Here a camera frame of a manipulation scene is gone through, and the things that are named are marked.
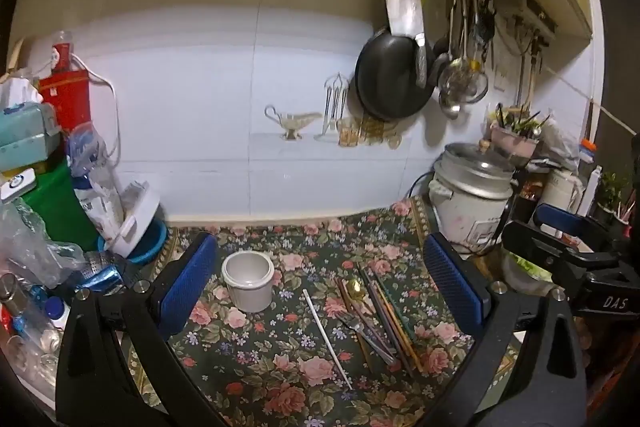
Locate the green box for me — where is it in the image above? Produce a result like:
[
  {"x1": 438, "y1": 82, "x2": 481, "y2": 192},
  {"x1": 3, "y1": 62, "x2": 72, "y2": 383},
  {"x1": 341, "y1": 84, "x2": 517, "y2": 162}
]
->
[{"x1": 23, "y1": 160, "x2": 99, "y2": 251}]

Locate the teal tissue box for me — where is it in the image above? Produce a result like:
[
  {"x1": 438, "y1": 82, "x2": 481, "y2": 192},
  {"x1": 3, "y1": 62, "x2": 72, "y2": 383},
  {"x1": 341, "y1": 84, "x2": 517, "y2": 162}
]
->
[{"x1": 0, "y1": 102, "x2": 61, "y2": 171}]

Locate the white appliance lid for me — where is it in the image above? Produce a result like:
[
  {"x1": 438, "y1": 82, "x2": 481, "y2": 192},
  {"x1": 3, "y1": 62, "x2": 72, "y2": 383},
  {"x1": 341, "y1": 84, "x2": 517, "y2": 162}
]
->
[{"x1": 105, "y1": 182, "x2": 160, "y2": 258}]

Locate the mauve chopstick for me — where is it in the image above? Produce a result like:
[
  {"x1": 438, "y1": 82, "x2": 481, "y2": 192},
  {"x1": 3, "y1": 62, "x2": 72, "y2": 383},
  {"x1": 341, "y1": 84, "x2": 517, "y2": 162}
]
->
[{"x1": 357, "y1": 263, "x2": 413, "y2": 377}]

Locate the gold spoon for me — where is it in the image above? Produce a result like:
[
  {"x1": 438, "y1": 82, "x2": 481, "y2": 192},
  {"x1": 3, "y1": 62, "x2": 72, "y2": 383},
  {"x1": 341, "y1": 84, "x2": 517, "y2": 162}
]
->
[{"x1": 346, "y1": 279, "x2": 396, "y2": 355}]

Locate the yellow chopstick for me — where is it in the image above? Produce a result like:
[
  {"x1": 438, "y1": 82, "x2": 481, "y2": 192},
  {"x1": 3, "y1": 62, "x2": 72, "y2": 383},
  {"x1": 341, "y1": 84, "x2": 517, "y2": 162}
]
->
[{"x1": 373, "y1": 282, "x2": 423, "y2": 372}]

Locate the white rice cooker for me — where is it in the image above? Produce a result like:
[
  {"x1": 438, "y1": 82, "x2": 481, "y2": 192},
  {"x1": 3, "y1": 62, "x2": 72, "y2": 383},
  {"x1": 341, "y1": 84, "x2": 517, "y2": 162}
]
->
[{"x1": 428, "y1": 142, "x2": 514, "y2": 253}]

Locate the white chopstick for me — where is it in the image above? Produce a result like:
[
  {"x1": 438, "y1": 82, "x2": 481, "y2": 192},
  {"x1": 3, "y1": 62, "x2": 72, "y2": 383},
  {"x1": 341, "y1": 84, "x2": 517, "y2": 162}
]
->
[{"x1": 302, "y1": 288, "x2": 354, "y2": 390}]

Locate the white ceramic utensil cup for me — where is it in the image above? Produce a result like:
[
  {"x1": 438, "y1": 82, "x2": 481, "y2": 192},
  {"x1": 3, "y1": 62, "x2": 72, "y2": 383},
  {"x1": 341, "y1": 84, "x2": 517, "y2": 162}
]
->
[{"x1": 221, "y1": 251, "x2": 274, "y2": 313}]

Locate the steel cleaver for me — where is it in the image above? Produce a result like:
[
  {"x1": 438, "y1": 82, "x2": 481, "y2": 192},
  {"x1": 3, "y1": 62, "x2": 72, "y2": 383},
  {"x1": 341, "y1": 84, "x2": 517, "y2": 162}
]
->
[{"x1": 385, "y1": 0, "x2": 427, "y2": 88}]

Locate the floral green table mat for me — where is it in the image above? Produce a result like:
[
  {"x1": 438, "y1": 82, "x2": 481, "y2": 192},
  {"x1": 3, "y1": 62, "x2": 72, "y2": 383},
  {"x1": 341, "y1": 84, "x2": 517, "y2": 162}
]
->
[{"x1": 169, "y1": 197, "x2": 473, "y2": 426}]

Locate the red box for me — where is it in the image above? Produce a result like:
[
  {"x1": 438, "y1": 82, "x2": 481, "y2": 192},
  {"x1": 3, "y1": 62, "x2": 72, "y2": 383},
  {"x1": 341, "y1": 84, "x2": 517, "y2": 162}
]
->
[{"x1": 38, "y1": 69, "x2": 91, "y2": 135}]

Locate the black wok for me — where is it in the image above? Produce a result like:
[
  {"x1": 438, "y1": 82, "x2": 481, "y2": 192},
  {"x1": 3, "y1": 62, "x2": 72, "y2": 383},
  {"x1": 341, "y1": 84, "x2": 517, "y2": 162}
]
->
[{"x1": 352, "y1": 28, "x2": 435, "y2": 122}]

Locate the silver fork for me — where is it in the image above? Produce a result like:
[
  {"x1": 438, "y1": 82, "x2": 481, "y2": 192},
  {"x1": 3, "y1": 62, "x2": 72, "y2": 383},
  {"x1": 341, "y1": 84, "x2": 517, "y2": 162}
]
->
[{"x1": 337, "y1": 312, "x2": 397, "y2": 365}]

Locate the plastic bag with blue print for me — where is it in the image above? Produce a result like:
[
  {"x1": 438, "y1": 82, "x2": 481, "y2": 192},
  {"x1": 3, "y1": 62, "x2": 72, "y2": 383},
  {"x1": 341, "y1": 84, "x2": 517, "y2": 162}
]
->
[{"x1": 66, "y1": 122, "x2": 125, "y2": 241}]

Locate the blue plastic basin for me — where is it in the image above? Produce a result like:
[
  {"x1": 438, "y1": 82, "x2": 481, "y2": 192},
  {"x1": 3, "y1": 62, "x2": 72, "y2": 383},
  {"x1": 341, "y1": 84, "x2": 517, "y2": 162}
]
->
[{"x1": 128, "y1": 219, "x2": 168, "y2": 267}]

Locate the pink utensil holder bowl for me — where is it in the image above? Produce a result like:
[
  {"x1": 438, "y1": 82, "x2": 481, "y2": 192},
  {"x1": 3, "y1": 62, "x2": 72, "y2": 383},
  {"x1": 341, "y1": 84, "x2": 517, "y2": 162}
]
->
[{"x1": 489, "y1": 103, "x2": 544, "y2": 159}]

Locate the hanging steel ladle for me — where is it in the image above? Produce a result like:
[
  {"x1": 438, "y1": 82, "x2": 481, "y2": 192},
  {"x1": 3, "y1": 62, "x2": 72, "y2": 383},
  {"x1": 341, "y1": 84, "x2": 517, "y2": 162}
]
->
[{"x1": 428, "y1": 0, "x2": 461, "y2": 120}]

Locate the teal chopstick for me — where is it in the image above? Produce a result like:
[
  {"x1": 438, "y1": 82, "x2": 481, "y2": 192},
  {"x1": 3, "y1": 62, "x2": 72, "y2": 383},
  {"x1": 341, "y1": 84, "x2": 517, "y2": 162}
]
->
[{"x1": 373, "y1": 272, "x2": 416, "y2": 341}]

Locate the brown wooden chopstick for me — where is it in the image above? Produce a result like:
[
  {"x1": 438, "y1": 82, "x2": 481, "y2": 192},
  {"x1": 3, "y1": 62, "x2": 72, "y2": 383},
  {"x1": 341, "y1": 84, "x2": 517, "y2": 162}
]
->
[{"x1": 335, "y1": 279, "x2": 373, "y2": 374}]

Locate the brown-purple chopstick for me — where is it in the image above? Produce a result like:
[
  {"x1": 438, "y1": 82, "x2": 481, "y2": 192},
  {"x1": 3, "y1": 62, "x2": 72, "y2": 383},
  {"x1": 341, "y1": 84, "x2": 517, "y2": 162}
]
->
[{"x1": 369, "y1": 282, "x2": 416, "y2": 378}]

